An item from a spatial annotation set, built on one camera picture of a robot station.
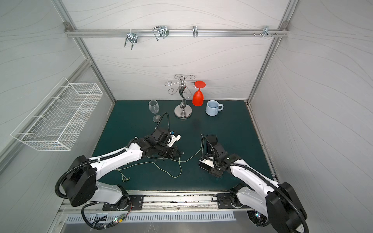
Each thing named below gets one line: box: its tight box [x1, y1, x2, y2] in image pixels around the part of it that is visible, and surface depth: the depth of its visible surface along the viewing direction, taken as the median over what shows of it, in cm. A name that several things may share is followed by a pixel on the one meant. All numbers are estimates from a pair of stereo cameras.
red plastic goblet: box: [191, 80, 206, 107], surface depth 99 cm
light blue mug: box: [205, 99, 224, 117], surface depth 113 cm
